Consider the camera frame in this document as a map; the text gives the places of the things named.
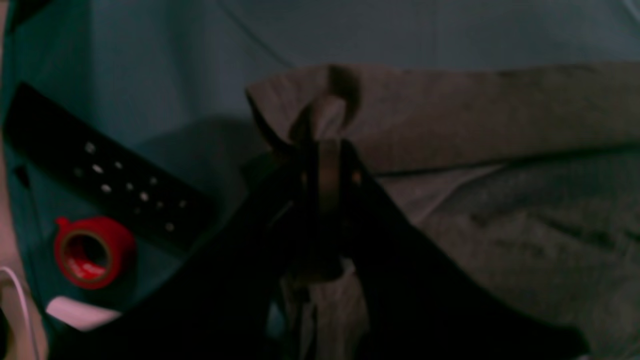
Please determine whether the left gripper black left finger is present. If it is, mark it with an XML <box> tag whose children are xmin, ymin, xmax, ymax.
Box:
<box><xmin>50</xmin><ymin>146</ymin><xmax>313</xmax><ymax>360</ymax></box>

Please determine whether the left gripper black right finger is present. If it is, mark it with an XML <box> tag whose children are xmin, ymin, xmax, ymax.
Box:
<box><xmin>340</xmin><ymin>140</ymin><xmax>591</xmax><ymax>360</ymax></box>

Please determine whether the dark grey T-shirt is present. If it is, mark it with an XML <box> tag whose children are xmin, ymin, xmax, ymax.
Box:
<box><xmin>246</xmin><ymin>62</ymin><xmax>639</xmax><ymax>360</ymax></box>

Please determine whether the red tape roll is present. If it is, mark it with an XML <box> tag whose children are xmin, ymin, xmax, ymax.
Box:
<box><xmin>54</xmin><ymin>216</ymin><xmax>137</xmax><ymax>290</ymax></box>

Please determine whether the black remote control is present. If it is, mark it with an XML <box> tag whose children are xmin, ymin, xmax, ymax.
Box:
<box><xmin>4</xmin><ymin>82</ymin><xmax>216</xmax><ymax>252</ymax></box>

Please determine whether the blue table cloth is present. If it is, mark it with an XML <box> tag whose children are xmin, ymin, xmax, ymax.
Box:
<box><xmin>0</xmin><ymin>0</ymin><xmax>640</xmax><ymax>341</ymax></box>

